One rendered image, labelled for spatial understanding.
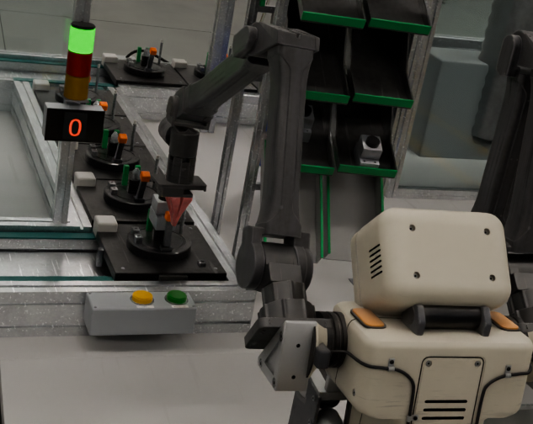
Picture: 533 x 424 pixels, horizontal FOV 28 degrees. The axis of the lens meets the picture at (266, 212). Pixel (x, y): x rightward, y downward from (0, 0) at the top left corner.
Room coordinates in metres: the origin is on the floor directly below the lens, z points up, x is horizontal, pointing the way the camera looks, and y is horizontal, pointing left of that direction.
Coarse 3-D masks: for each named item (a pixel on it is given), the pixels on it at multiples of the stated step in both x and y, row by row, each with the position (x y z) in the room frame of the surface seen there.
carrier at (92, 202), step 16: (80, 176) 2.34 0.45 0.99; (80, 192) 2.29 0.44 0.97; (96, 192) 2.31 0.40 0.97; (112, 192) 2.26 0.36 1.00; (128, 192) 2.30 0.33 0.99; (96, 208) 2.22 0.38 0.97; (112, 208) 2.23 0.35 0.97; (128, 208) 2.23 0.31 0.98; (144, 208) 2.25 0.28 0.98; (144, 224) 2.19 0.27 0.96; (192, 224) 2.24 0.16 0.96
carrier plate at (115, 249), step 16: (128, 224) 2.16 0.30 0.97; (112, 240) 2.06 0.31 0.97; (192, 240) 2.14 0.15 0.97; (112, 256) 1.99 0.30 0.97; (128, 256) 2.00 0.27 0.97; (192, 256) 2.06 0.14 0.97; (208, 256) 2.07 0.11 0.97; (112, 272) 1.93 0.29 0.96; (128, 272) 1.93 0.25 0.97; (144, 272) 1.94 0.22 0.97; (160, 272) 1.95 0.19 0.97; (176, 272) 1.97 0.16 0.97; (192, 272) 1.98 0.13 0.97; (208, 272) 2.00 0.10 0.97; (224, 272) 2.01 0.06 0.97
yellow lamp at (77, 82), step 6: (66, 72) 2.10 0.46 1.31; (66, 78) 2.09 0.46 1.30; (72, 78) 2.08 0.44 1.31; (78, 78) 2.08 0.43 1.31; (84, 78) 2.09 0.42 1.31; (66, 84) 2.09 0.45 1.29; (72, 84) 2.08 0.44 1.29; (78, 84) 2.08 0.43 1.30; (84, 84) 2.09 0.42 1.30; (66, 90) 2.09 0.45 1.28; (72, 90) 2.08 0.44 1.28; (78, 90) 2.08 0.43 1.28; (84, 90) 2.09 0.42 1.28; (66, 96) 2.08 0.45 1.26; (72, 96) 2.08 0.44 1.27; (78, 96) 2.08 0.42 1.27; (84, 96) 2.09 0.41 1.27
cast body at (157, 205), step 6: (156, 198) 2.07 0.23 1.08; (162, 198) 2.06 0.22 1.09; (156, 204) 2.05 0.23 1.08; (162, 204) 2.05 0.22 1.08; (150, 210) 2.08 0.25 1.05; (156, 210) 2.05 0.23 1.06; (162, 210) 2.05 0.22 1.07; (168, 210) 2.05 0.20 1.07; (150, 216) 2.08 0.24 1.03; (156, 216) 2.04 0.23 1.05; (162, 216) 2.04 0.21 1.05; (156, 222) 2.03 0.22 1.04; (162, 222) 2.04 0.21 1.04; (156, 228) 2.03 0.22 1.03; (162, 228) 2.04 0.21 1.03; (174, 228) 2.05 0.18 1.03
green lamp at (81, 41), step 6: (72, 30) 2.08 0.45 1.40; (78, 30) 2.08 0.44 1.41; (84, 30) 2.08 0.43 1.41; (90, 30) 2.09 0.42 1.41; (72, 36) 2.08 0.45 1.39; (78, 36) 2.08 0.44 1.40; (84, 36) 2.08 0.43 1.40; (90, 36) 2.09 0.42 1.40; (72, 42) 2.08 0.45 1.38; (78, 42) 2.08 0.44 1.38; (84, 42) 2.08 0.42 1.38; (90, 42) 2.09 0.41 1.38; (72, 48) 2.08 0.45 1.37; (78, 48) 2.08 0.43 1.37; (84, 48) 2.08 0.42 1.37; (90, 48) 2.09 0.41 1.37
